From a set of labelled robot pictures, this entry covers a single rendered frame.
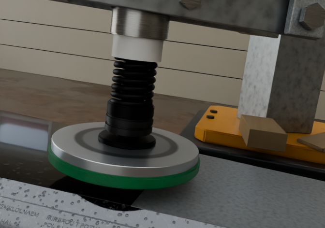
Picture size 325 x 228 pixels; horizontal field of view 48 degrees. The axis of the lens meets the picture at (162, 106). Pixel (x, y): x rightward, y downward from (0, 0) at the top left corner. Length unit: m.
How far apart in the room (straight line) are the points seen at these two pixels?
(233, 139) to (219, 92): 5.56
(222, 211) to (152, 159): 0.11
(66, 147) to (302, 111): 0.93
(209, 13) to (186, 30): 6.21
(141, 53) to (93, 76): 6.73
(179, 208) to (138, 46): 0.22
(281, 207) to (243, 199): 0.05
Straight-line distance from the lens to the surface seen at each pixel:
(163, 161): 0.47
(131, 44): 0.48
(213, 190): 0.56
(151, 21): 0.48
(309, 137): 1.18
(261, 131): 0.99
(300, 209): 0.56
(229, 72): 6.61
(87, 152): 0.47
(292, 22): 0.49
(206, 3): 0.47
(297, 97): 1.26
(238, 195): 0.56
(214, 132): 1.11
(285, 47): 1.20
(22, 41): 7.92
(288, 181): 0.66
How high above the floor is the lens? 1.03
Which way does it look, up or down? 11 degrees down
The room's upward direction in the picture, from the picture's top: 7 degrees clockwise
